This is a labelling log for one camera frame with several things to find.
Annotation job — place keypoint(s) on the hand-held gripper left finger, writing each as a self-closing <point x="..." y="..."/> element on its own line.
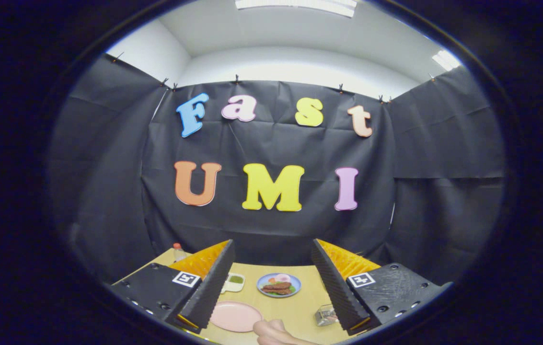
<point x="213" y="290"/>

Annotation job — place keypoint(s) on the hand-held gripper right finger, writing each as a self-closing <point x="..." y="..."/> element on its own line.
<point x="336" y="292"/>

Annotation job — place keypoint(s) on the white divided condiment tray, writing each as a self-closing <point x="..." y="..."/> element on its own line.
<point x="235" y="286"/>

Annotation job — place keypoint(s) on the pink plate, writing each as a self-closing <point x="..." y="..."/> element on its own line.
<point x="235" y="316"/>

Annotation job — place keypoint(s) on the blue food plate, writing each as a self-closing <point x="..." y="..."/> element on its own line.
<point x="296" y="285"/>

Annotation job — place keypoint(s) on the clear water bottle red label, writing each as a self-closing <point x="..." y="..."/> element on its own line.
<point x="179" y="253"/>

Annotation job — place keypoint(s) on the pink ham slice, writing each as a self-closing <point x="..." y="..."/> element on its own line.
<point x="283" y="278"/>

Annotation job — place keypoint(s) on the brown meat piece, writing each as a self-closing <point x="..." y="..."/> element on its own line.
<point x="278" y="291"/>
<point x="277" y="285"/>

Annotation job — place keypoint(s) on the row of black clips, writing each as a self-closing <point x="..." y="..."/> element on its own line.
<point x="236" y="79"/>

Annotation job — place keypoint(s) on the small ceiling light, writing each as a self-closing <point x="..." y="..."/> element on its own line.
<point x="446" y="60"/>

